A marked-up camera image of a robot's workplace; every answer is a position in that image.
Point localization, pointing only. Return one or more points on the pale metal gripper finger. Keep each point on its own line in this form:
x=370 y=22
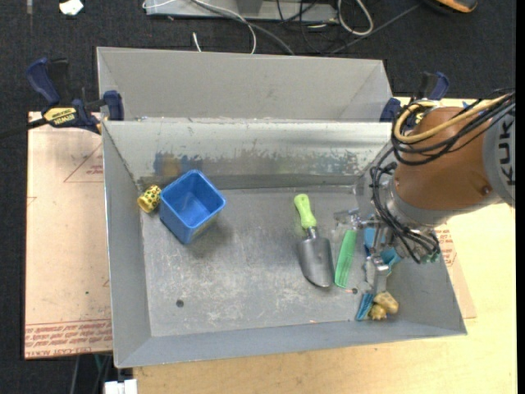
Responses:
x=379 y=277
x=348 y=216

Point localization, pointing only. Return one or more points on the blue plastic piece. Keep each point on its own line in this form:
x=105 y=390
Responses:
x=390 y=257

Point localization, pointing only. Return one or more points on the yellow toy animal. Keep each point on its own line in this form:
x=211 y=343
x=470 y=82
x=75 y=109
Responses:
x=385 y=302

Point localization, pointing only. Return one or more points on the teal ribbed plastic stick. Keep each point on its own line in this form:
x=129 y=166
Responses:
x=364 y=307

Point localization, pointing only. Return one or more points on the green plastic comb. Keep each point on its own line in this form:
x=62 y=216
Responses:
x=345 y=259

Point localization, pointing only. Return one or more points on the grey metal bin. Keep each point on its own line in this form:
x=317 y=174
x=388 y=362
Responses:
x=246 y=269

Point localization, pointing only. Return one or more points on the blue square plastic cup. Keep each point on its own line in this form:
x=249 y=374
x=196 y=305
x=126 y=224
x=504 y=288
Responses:
x=190 y=207

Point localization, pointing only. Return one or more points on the yellow spotted toy cup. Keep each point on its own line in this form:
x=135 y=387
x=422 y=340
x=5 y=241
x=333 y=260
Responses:
x=149 y=198

